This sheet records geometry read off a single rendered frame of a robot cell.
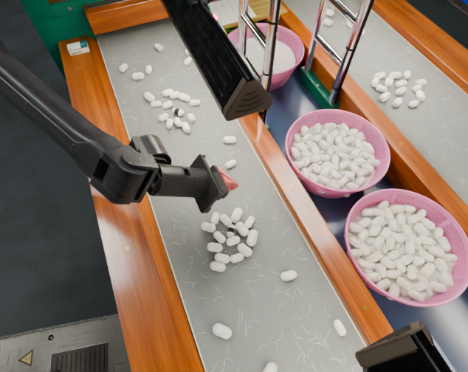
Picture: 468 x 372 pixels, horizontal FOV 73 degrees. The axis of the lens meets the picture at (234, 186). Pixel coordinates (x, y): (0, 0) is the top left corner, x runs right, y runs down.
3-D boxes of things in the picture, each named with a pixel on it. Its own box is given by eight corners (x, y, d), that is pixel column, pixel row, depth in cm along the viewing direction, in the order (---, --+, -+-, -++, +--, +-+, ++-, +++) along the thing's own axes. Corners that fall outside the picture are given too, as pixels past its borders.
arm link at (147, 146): (107, 204, 50) (126, 164, 46) (90, 159, 57) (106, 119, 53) (170, 206, 59) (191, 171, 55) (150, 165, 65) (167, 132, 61)
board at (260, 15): (200, 35, 106) (199, 32, 105) (185, 12, 113) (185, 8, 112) (287, 13, 112) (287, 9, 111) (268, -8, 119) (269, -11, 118)
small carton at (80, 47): (71, 56, 100) (68, 51, 98) (69, 49, 102) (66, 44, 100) (90, 52, 101) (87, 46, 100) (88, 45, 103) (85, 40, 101)
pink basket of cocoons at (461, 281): (376, 335, 67) (396, 330, 59) (313, 228, 80) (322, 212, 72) (472, 285, 73) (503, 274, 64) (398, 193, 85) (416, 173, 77)
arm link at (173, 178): (146, 202, 53) (160, 178, 50) (133, 175, 57) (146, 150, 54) (180, 203, 58) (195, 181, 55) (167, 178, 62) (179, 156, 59)
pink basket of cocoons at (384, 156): (338, 229, 80) (350, 212, 72) (261, 166, 89) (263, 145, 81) (394, 167, 89) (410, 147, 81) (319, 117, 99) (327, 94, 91)
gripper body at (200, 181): (207, 153, 63) (176, 148, 58) (227, 194, 58) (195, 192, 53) (190, 174, 67) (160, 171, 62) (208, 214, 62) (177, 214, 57)
